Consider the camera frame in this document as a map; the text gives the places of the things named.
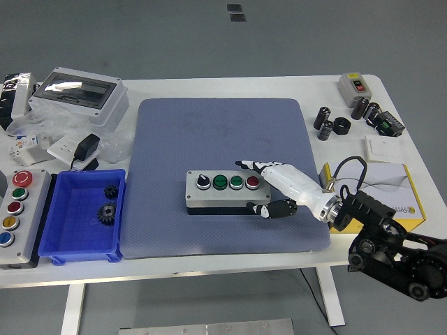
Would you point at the clear plastic bag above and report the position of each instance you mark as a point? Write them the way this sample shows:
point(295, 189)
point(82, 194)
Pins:
point(63, 120)

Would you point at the black cylindrical capacitor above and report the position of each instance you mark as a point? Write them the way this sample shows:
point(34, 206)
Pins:
point(371, 111)
point(325, 130)
point(359, 109)
point(322, 118)

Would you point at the plain white box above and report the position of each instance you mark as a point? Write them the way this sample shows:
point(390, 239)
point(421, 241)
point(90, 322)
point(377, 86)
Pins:
point(21, 101)

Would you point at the large black bevel gear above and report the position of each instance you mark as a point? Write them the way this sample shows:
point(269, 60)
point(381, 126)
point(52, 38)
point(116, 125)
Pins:
point(107, 213)

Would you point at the white wall switch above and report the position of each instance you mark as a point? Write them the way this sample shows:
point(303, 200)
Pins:
point(384, 148)

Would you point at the white table leg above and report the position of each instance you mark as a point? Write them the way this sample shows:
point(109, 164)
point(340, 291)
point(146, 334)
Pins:
point(71, 310)
point(333, 307)

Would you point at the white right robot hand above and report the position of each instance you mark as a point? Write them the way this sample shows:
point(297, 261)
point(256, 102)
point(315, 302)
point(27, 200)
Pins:
point(297, 183)

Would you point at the white socket plate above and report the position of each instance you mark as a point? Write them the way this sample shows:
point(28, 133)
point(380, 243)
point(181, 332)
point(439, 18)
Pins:
point(61, 148)

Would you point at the small black bevel gear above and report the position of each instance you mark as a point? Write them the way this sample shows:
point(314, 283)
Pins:
point(110, 192)

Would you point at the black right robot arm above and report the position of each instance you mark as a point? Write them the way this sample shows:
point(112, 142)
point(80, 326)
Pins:
point(370, 209)

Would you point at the grey-blue textured mat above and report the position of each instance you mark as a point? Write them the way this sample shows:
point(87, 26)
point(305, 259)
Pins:
point(209, 139)

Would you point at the black shiny foil package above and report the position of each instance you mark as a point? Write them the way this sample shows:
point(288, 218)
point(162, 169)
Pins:
point(6, 101)

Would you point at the dark floor plate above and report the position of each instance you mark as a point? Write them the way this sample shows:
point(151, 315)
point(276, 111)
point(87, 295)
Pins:
point(234, 7)
point(237, 17)

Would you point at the grey red-black switch box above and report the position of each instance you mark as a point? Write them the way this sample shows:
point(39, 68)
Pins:
point(347, 89)

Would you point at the grey distribution box clear lid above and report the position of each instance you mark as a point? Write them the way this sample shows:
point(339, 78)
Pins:
point(104, 108)

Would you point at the silver metal plate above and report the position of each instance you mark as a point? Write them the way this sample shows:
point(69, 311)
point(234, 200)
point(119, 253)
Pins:
point(209, 329)

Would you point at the white circuit breaker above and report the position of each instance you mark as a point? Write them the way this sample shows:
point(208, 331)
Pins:
point(26, 146)

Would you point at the grey five-button control box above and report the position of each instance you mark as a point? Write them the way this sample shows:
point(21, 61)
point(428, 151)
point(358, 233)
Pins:
point(29, 216)

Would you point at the black power adapter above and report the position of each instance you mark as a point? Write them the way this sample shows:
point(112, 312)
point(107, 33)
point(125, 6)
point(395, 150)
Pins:
point(87, 146)

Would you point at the yellow white cardboard box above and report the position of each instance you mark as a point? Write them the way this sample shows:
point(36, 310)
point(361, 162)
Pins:
point(391, 181)

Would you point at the black module green terminal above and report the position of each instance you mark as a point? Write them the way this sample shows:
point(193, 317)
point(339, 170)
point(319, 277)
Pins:
point(391, 124)

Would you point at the blue plastic bin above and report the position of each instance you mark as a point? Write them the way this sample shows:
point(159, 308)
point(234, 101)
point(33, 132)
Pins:
point(77, 230)

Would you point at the grey four-button control box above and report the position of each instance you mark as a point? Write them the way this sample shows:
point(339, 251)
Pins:
point(223, 197)

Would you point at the black hex nut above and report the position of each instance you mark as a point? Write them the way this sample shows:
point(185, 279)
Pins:
point(338, 127)

